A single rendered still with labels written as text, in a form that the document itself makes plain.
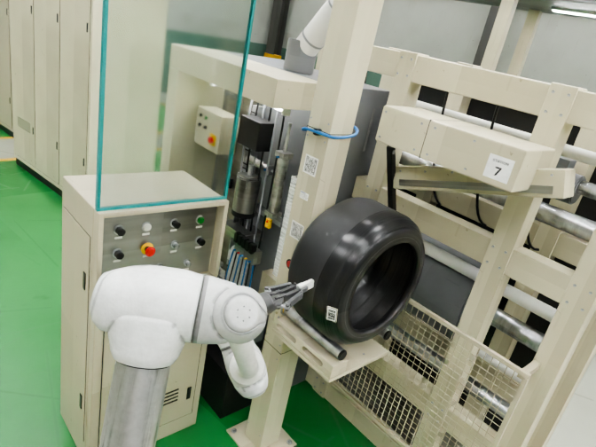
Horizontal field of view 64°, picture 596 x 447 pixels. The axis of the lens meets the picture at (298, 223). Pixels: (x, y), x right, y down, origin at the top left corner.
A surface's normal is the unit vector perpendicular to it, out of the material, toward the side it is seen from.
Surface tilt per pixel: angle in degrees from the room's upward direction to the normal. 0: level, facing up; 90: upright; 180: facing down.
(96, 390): 90
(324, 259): 65
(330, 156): 90
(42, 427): 0
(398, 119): 90
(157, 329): 74
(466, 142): 90
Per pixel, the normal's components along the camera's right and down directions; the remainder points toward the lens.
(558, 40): -0.63, 0.18
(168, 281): 0.23, -0.73
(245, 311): 0.35, -0.18
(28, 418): 0.19, -0.91
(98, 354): 0.65, 0.40
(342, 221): -0.25, -0.69
